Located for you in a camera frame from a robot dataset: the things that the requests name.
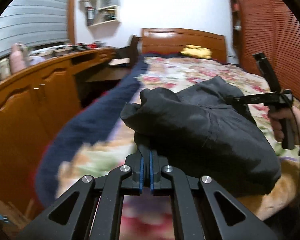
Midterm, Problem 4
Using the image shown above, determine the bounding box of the white wall shelf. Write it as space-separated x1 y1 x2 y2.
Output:
79 0 121 27

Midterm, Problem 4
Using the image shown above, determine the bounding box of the wooden louvered wardrobe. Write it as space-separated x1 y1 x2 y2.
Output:
230 0 300 101

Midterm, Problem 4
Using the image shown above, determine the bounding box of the grey window blind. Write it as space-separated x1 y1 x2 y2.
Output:
0 0 69 58

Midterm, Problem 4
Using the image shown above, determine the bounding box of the yellow Pikachu plush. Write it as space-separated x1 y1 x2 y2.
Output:
180 44 212 59

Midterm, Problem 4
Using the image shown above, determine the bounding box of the wooden desk with cabinets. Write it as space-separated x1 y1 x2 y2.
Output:
0 47 114 219

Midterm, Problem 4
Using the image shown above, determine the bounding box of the black zip jacket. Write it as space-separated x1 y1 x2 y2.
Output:
121 76 281 197

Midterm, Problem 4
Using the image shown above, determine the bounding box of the dark wooden chair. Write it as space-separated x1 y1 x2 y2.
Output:
109 35 140 68

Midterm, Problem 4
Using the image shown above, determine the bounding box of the floral bed blanket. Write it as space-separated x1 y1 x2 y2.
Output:
56 56 300 239

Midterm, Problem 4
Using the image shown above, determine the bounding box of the person's right hand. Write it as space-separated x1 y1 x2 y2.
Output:
268 106 300 146

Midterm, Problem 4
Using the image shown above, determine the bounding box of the wooden bed headboard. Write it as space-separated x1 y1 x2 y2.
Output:
141 28 227 63

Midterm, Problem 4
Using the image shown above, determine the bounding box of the pink bottle on desk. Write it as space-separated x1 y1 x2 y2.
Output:
9 43 27 74

